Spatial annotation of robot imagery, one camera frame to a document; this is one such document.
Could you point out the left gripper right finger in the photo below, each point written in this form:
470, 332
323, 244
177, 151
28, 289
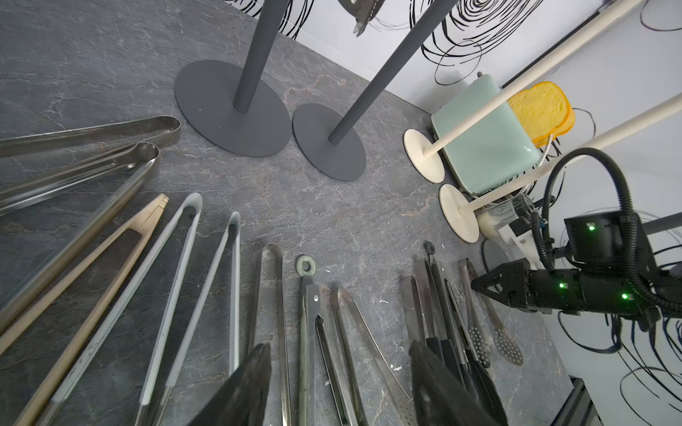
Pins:
438, 398

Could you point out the slim steel tweezers tongs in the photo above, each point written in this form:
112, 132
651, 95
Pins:
276, 251

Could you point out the dark grey rack stand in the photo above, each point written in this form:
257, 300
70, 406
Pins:
328, 140
518, 236
231, 106

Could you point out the perforated steel tongs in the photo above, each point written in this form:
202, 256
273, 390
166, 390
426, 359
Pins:
505, 344

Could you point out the green tipped tongs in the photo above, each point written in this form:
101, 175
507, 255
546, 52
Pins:
314, 332

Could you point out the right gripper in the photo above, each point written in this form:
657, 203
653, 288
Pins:
604, 249

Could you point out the cream rack stand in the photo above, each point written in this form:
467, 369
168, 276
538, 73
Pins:
422, 152
460, 212

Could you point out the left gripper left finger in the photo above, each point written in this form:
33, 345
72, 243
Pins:
242, 399

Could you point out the cream rack stand rear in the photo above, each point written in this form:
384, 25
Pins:
422, 152

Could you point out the black ring tongs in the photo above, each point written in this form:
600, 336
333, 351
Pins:
440, 327

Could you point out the cream tipped tongs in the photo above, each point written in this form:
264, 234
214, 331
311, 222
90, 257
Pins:
401, 400

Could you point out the small glass jar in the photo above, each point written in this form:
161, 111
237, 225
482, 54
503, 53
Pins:
493, 218

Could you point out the cream rack stand front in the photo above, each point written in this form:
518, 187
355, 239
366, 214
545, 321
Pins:
460, 212

